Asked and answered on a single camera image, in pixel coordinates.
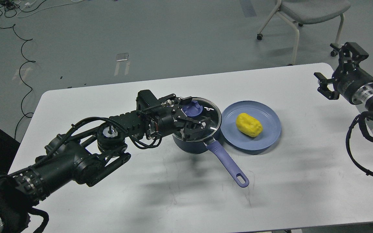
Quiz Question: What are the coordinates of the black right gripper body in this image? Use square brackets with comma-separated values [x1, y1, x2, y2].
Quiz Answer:
[333, 68, 373, 105]

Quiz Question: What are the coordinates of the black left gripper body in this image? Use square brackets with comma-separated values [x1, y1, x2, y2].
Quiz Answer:
[156, 105, 182, 136]

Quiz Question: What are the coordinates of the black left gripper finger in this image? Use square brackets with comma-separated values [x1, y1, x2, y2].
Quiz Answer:
[177, 114, 212, 141]
[160, 94, 193, 115]

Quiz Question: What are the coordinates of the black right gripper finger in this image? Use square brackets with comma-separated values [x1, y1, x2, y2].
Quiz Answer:
[331, 42, 369, 73]
[314, 72, 340, 100]

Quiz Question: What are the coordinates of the glass lid purple knob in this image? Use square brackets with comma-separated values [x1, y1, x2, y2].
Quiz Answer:
[174, 97, 222, 142]

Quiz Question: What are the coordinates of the yellow potato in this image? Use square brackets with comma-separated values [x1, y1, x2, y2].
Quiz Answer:
[235, 113, 264, 138]

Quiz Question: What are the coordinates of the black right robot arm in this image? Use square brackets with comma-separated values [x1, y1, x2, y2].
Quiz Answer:
[314, 42, 373, 177]

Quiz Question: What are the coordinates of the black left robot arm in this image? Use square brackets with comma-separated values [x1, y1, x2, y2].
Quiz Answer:
[0, 90, 215, 233]

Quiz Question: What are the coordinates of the blue plate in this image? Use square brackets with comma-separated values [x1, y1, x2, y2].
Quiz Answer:
[221, 101, 281, 151]

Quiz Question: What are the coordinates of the grey office chair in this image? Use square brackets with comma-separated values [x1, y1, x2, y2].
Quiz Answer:
[256, 0, 351, 65]

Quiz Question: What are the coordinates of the dark blue saucepan purple handle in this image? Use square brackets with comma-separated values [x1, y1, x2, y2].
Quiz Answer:
[172, 127, 250, 187]

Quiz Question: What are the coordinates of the black floor cable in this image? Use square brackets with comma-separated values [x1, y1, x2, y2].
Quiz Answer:
[0, 3, 36, 139]

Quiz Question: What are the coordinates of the white floor cable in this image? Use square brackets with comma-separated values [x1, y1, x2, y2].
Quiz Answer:
[16, 0, 86, 17]

